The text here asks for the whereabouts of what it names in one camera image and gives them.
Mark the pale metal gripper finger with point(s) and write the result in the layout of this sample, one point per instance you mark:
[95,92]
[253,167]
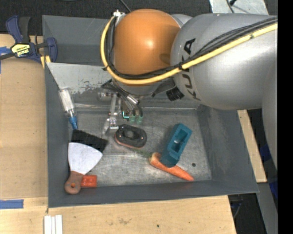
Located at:
[110,124]
[104,96]

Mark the black oval pad, orange base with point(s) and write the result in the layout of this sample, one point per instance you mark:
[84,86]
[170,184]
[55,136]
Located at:
[131,136]

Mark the clear tube with blue tip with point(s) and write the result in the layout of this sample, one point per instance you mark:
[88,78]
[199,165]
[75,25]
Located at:
[68,103]

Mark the red-orange toy brick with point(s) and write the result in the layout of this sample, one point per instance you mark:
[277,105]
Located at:
[89,181]

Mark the teal hollow plastic block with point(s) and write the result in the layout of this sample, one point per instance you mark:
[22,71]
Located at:
[177,142]

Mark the grey metal bin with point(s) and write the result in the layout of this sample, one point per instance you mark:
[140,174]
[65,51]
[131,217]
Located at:
[146,191]

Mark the orange carrot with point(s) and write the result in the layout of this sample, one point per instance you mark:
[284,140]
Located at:
[178,171]

